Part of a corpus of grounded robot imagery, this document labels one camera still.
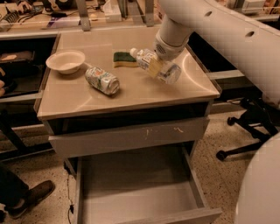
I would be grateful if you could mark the white paper bowl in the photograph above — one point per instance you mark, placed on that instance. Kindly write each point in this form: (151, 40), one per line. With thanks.
(66, 62)

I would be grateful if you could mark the black office chair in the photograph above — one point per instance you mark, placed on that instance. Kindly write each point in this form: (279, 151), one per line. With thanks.
(259, 119)

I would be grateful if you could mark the grey upper drawer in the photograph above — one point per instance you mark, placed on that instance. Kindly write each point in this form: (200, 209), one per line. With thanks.
(129, 138)

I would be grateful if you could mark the crushed soda can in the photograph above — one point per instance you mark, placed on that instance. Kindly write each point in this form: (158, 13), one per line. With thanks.
(102, 80)

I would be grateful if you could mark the green and yellow sponge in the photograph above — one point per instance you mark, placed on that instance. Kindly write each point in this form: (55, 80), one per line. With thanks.
(123, 59)

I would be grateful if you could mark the clear plastic water bottle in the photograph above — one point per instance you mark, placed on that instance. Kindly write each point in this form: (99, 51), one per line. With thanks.
(170, 71)

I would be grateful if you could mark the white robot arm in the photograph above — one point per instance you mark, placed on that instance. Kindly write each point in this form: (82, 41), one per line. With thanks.
(252, 48)

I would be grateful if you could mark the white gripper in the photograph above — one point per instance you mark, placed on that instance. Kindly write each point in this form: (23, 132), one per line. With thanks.
(168, 50)

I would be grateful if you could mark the open grey lower drawer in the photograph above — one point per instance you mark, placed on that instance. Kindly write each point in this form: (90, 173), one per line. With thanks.
(156, 185)

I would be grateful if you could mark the white box on desk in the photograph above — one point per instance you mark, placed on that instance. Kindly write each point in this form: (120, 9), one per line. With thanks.
(112, 11)

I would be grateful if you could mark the grey drawer cabinet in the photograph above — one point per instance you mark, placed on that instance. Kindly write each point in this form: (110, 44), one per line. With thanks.
(70, 105)

